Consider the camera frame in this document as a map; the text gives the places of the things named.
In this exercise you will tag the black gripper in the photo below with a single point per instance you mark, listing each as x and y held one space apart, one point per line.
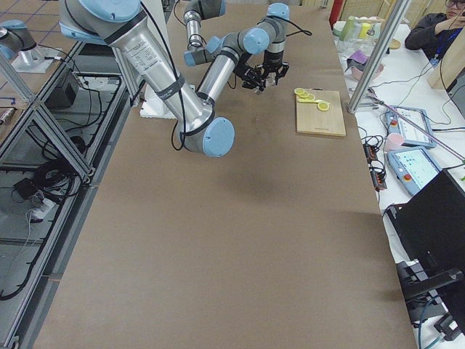
251 75
271 62

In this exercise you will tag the small clear shot glass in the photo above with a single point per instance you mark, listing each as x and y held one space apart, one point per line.
269 82

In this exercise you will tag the green plastic cup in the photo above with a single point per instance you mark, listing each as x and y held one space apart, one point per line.
348 26

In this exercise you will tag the yellow cup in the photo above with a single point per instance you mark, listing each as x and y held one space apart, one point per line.
364 29

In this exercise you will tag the pink small cup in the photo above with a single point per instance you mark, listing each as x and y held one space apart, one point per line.
393 142

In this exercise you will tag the lemon slice stack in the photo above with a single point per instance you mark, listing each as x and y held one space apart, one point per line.
303 94

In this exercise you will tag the yellow plastic knife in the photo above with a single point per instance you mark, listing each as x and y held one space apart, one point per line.
317 101

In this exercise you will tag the wooden cutting board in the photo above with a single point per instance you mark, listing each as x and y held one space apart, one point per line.
310 120

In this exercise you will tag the purple and black cloth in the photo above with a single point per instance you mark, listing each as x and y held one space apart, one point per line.
357 60

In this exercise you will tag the long metal rod tool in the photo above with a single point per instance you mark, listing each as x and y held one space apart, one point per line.
372 95

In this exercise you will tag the blue teach pendant tablet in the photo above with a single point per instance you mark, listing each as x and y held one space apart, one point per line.
411 134

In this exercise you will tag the person in black clothes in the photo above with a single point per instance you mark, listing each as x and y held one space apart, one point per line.
435 33

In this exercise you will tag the aluminium frame post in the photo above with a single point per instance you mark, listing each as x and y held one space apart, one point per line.
390 26

